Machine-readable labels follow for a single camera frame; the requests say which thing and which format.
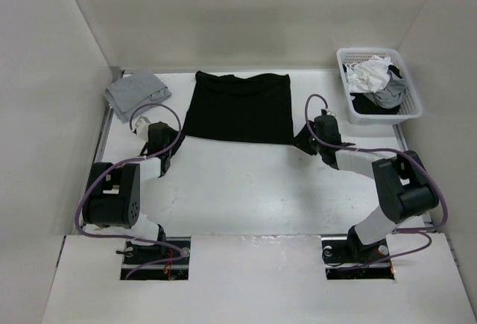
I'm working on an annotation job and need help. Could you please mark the black tank top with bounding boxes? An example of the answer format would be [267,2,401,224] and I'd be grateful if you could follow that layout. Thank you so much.
[183,72,294,145]

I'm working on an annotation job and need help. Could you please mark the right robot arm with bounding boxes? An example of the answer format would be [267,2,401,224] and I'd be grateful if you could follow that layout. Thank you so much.
[293,113,440,263]

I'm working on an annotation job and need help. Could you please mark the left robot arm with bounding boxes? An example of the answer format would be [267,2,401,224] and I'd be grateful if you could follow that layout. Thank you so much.
[81,117,185,264]

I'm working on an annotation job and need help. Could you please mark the folded grey tank top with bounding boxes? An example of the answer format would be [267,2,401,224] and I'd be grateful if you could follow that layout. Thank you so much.
[104,70,172,124]

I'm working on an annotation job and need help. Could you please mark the black garment in basket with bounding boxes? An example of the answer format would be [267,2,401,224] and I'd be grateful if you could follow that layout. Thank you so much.
[351,66,405,115]

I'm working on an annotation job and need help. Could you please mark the white garment in basket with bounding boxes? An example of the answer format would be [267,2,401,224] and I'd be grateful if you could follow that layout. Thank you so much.
[344,55,393,94]

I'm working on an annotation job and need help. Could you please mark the grey garment in basket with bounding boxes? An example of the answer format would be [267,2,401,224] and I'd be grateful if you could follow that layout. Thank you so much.
[371,78,407,109]

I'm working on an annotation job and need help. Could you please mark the white plastic laundry basket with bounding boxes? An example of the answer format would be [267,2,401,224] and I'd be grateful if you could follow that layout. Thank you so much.
[336,47,423,125]

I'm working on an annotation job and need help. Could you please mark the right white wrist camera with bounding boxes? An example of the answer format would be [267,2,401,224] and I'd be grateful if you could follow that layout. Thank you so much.
[321,109,336,117]

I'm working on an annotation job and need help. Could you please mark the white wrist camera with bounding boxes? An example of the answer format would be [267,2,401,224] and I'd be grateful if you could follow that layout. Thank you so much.
[132,116,151,141]
[321,109,336,117]

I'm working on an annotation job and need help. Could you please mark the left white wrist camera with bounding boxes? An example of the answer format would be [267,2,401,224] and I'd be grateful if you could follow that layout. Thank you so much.
[132,116,151,141]

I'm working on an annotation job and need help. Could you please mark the left metal table rail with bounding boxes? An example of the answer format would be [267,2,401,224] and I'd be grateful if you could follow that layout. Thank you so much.
[74,66,124,235]

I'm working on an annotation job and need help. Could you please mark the metal table rail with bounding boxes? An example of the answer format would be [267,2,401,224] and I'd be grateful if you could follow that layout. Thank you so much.
[74,66,124,235]
[393,124,434,231]

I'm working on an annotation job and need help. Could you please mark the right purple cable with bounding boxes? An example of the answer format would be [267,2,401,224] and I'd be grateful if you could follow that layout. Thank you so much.
[305,94,450,271]

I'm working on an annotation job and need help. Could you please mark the purple cable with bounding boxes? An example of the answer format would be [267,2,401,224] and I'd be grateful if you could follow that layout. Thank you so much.
[305,94,450,271]
[73,102,189,279]

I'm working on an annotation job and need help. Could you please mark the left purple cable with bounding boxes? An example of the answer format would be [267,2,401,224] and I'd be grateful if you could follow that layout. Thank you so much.
[73,102,189,279]

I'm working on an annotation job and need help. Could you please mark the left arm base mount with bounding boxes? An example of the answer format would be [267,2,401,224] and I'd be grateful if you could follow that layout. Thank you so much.
[116,241,190,282]

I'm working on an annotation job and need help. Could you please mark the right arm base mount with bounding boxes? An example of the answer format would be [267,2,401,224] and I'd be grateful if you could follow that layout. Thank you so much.
[321,237,394,280]

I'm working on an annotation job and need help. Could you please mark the right metal table rail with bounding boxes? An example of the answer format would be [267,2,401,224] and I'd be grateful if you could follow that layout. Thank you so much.
[393,124,434,231]

